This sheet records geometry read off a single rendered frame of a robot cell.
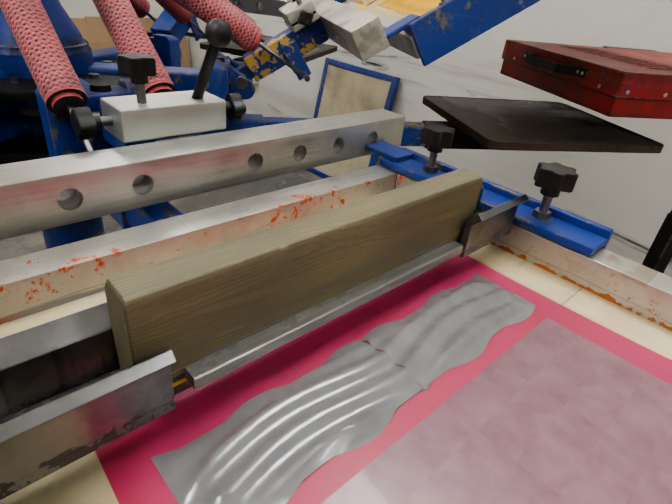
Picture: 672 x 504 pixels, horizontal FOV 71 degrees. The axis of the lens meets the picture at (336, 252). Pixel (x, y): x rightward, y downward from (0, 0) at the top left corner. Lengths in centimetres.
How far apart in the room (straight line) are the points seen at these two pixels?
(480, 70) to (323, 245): 232
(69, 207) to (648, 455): 51
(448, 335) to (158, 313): 25
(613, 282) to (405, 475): 32
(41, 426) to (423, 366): 26
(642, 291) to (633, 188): 184
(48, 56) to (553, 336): 67
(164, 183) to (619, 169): 209
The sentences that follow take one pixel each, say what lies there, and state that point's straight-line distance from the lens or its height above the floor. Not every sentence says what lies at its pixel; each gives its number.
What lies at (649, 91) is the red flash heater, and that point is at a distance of 120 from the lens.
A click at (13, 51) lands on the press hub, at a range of 103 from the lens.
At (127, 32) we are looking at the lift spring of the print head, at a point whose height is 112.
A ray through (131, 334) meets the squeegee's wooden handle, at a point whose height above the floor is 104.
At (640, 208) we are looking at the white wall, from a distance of 239.
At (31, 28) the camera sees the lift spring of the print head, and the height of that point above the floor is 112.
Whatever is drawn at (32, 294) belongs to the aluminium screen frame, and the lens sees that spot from 45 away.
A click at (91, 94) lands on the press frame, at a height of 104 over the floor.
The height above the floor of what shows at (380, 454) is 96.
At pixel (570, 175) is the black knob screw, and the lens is 56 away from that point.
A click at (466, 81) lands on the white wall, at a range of 266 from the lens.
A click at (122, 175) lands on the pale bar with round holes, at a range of 51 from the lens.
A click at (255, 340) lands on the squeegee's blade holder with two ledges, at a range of 33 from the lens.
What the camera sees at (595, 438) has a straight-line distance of 40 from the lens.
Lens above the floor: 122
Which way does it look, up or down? 31 degrees down
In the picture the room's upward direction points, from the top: 6 degrees clockwise
